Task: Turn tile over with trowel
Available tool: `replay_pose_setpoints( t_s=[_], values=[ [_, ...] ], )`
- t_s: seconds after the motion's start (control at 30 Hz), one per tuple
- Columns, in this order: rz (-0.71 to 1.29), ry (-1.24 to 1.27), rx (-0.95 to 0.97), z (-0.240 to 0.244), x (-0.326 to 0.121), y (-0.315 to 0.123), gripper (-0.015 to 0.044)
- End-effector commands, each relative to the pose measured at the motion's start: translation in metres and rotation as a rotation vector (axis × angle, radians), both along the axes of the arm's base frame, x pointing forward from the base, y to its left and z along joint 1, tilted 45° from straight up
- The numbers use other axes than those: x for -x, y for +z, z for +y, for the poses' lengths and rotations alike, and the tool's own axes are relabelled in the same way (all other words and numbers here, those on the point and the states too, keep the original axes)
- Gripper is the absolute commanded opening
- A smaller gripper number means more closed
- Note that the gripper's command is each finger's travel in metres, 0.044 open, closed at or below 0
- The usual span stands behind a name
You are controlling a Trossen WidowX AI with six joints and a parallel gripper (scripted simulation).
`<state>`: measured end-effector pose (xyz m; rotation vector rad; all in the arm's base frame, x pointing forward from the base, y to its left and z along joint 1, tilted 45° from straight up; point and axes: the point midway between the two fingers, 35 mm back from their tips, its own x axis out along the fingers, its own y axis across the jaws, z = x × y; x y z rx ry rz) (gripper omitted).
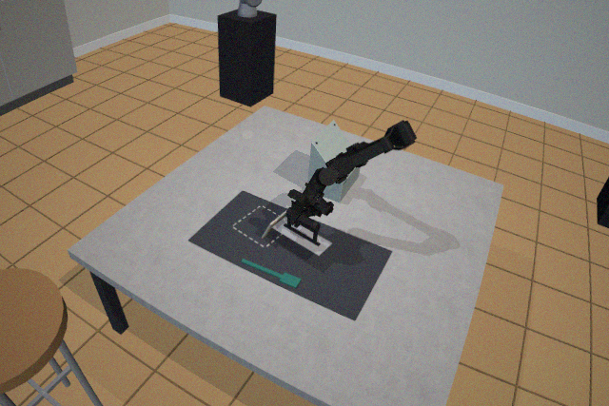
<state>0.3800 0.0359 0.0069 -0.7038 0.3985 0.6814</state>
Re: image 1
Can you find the teal flat spatula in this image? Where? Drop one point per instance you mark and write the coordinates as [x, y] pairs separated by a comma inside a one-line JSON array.
[[285, 278]]

